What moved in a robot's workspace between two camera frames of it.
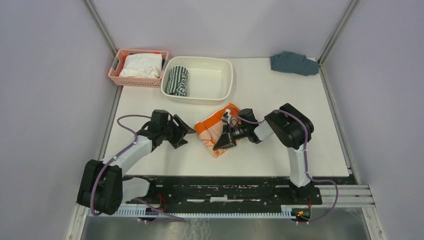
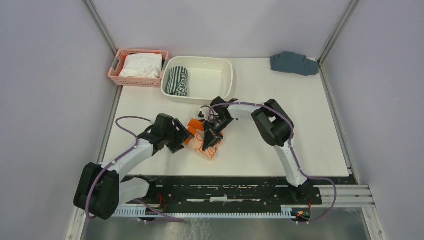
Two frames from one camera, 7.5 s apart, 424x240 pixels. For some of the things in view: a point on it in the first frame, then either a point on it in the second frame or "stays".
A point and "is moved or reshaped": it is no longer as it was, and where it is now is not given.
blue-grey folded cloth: [292, 62] stays
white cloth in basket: [142, 66] stays
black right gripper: [227, 139] -> [211, 136]
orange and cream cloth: [210, 130] is moved or reshaped
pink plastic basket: [113, 75] stays
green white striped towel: [177, 81] stays
